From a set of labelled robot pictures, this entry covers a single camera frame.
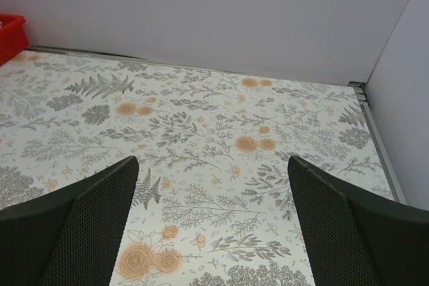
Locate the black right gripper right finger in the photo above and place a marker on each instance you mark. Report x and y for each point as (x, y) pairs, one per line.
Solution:
(355, 237)

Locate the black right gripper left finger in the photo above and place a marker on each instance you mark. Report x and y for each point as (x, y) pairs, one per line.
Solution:
(70, 236)

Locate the floral patterned table mat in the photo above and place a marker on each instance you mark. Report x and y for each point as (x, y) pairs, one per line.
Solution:
(213, 204)

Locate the red plastic bin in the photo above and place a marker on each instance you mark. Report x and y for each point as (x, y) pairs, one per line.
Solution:
(13, 39)

